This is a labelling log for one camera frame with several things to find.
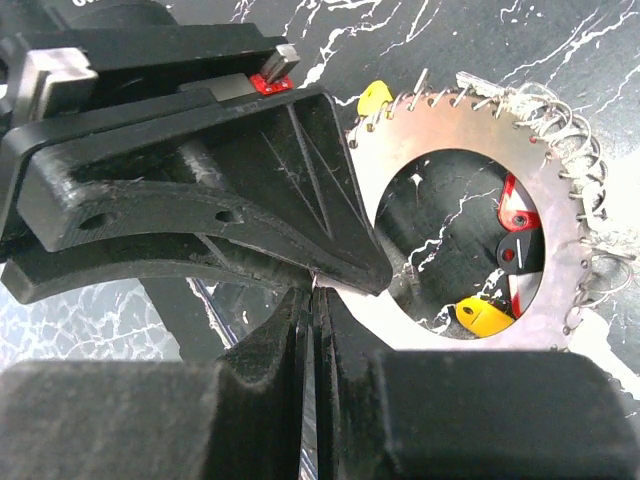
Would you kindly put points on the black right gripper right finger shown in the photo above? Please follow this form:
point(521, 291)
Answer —
point(388, 414)

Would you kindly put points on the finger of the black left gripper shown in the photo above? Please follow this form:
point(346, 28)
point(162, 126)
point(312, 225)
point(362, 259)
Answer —
point(34, 274)

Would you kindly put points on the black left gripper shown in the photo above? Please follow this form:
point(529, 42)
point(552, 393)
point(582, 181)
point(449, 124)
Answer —
point(109, 104)

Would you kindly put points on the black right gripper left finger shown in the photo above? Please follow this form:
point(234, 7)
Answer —
point(236, 417)

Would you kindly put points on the red key tag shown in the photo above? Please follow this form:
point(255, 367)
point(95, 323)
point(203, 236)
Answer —
point(516, 211)

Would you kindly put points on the yellow key tag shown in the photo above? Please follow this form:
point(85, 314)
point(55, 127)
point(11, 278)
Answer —
point(481, 318)
point(375, 96)

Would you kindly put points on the black key fob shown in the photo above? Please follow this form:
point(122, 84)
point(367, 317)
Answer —
point(522, 252)

